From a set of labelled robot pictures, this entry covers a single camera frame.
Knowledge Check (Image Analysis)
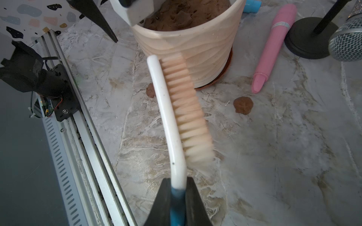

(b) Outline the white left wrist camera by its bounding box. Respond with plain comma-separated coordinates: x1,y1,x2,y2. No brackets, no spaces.
110,0,154,27

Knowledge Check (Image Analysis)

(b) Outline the terracotta saucer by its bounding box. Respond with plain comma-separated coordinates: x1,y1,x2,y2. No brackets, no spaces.
195,48,233,91

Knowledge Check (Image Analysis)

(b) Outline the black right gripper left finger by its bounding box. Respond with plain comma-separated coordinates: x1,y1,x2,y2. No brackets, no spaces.
144,178,171,226

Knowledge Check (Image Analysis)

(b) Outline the pink toy microphone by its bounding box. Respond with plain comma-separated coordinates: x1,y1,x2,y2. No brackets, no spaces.
251,4,297,94

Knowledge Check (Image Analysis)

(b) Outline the brown mud piece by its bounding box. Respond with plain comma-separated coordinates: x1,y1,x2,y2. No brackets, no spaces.
233,97,254,115
146,83,156,98

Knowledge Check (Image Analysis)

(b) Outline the cream ceramic pot with mud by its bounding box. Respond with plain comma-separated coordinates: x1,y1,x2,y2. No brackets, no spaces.
132,1,246,89

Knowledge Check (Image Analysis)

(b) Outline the white scrub brush blue handle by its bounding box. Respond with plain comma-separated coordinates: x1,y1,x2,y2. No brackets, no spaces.
147,54,215,226

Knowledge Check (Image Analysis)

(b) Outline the black microphone stand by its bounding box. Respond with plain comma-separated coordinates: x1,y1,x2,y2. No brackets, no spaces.
284,0,349,59

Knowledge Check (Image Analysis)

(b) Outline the glitter silver microphone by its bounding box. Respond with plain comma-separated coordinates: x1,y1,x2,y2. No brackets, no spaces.
329,1,362,62

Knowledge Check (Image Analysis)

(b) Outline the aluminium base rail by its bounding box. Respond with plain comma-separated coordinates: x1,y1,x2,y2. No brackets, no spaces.
34,31,136,226

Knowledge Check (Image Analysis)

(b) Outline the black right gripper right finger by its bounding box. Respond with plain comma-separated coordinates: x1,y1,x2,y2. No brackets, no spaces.
185,177,212,226

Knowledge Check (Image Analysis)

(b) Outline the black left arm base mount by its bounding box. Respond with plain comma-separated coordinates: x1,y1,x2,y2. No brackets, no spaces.
50,64,81,122

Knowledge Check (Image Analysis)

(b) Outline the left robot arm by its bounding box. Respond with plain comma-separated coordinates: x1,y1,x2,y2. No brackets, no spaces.
1,1,118,98

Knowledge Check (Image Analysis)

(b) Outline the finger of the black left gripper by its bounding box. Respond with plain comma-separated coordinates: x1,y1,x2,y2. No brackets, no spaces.
67,0,118,43

